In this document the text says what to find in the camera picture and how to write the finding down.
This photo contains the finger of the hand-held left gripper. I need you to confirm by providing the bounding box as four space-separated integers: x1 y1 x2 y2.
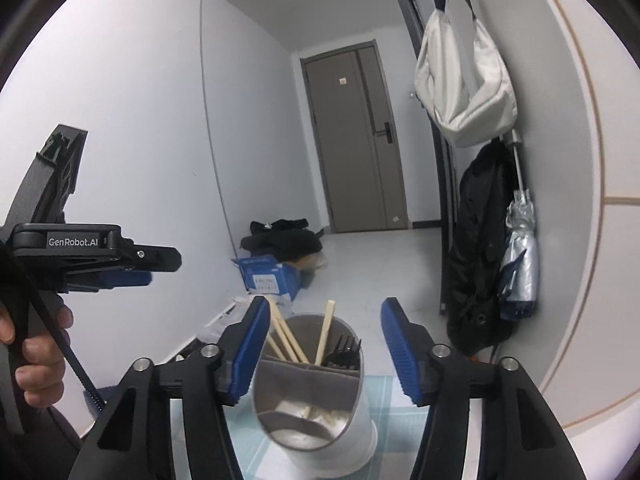
50 267 153 293
120 245 182 274

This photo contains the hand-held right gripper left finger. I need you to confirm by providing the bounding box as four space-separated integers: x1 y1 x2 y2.
67 296 272 480

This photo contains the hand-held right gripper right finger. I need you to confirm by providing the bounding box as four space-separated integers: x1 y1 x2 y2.
381 297 573 480

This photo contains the set of wooden chopsticks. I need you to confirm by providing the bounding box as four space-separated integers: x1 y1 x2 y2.
264 295 311 365

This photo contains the white grey utensil holder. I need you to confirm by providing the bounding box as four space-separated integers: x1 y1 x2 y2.
251 314 379 473

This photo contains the white shoulder bag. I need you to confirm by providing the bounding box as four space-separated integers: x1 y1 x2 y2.
414 7 518 148

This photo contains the person's left hand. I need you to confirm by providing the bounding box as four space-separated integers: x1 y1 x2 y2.
0 305 74 409

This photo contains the metal fork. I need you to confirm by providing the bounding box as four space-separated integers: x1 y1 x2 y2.
322 335 362 371

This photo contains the wooden chopstick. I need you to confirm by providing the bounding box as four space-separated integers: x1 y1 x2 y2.
315 300 337 365

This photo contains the blue cardboard box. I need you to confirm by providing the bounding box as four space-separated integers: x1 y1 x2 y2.
231 255 303 301

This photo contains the black bag on floor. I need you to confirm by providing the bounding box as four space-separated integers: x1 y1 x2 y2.
240 219 323 256

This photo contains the black jacket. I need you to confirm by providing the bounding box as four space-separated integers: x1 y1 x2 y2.
445 140 516 356

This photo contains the silver folding umbrella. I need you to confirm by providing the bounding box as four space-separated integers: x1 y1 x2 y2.
500 130 541 321

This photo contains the grey brown door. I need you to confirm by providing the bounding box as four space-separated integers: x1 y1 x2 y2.
300 42 408 233

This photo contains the black ribbed strap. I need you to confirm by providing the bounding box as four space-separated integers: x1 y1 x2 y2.
22 280 106 413

